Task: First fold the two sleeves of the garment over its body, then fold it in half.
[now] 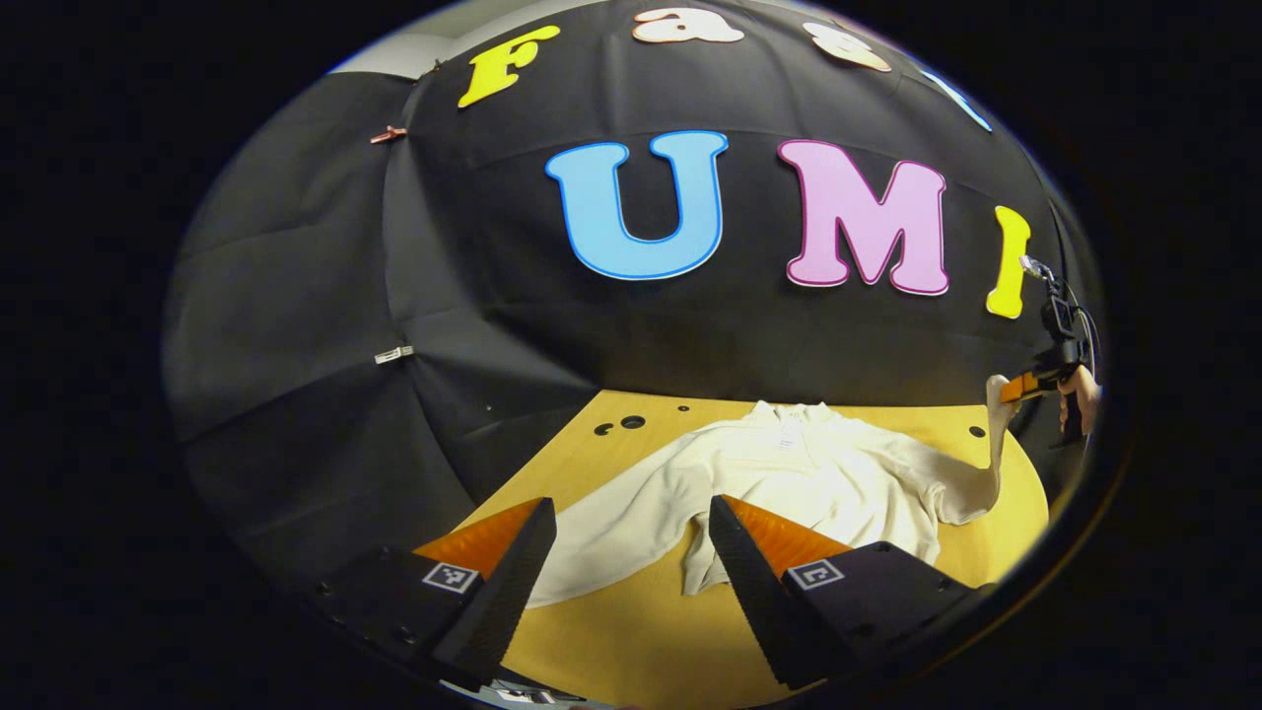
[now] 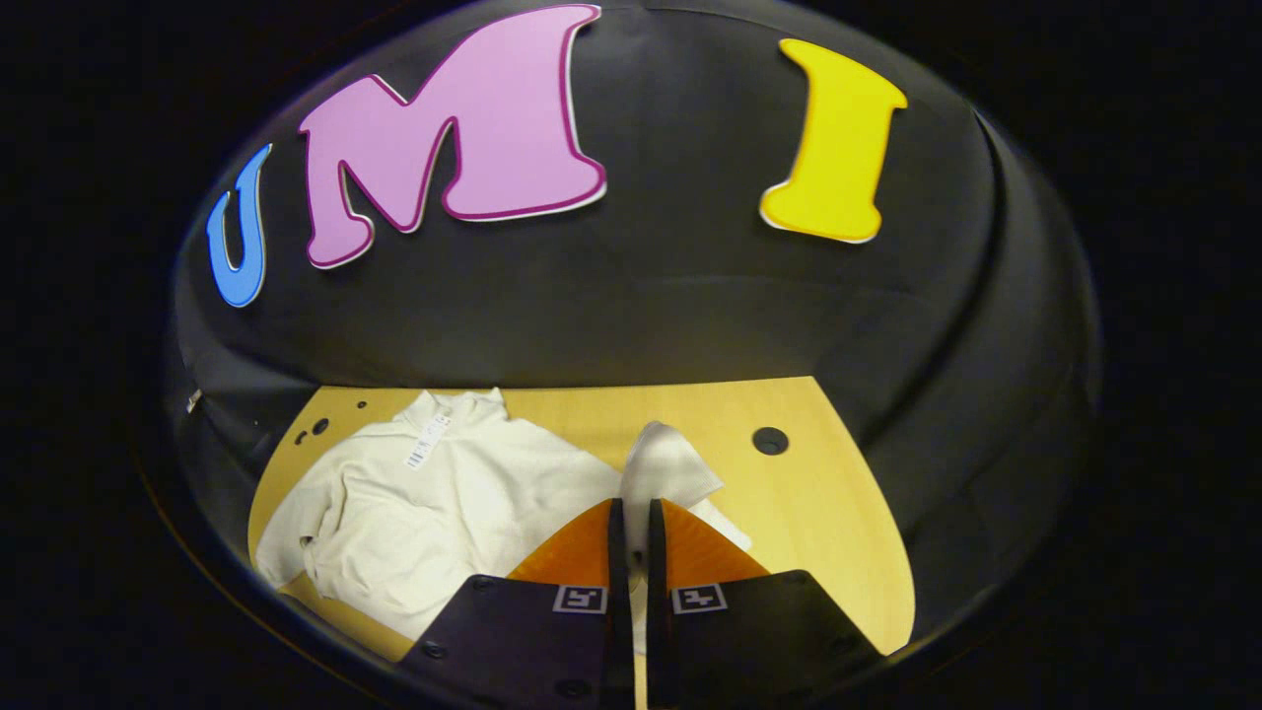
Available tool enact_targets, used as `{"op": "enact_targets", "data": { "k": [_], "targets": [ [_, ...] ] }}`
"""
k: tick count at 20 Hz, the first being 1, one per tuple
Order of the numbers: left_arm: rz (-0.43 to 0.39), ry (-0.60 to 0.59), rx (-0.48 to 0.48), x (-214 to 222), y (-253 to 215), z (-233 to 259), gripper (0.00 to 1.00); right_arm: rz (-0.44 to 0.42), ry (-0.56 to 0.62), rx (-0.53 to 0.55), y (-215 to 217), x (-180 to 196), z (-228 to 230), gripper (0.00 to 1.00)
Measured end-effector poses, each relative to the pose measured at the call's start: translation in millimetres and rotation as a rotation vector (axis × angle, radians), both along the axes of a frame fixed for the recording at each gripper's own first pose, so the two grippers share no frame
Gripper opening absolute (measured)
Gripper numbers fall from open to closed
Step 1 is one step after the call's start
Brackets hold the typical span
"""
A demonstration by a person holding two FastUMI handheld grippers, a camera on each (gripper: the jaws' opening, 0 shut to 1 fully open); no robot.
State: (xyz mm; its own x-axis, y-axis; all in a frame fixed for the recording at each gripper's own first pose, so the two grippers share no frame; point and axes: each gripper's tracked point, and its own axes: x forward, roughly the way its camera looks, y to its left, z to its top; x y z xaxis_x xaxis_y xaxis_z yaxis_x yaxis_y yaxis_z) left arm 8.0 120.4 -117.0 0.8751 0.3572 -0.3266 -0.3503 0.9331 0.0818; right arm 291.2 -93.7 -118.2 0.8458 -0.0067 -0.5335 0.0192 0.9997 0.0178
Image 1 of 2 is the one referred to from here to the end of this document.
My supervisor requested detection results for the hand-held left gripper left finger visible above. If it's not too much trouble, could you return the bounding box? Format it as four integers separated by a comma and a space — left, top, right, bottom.
315, 496, 559, 692

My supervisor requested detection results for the black backdrop cloth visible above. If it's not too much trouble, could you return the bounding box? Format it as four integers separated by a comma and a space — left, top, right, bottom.
163, 0, 1105, 603

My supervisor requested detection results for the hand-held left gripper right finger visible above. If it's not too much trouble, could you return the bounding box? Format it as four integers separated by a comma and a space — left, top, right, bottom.
707, 494, 994, 692

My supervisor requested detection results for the cream white sweatshirt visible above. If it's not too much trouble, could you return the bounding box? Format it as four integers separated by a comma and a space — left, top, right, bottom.
527, 375, 1022, 608

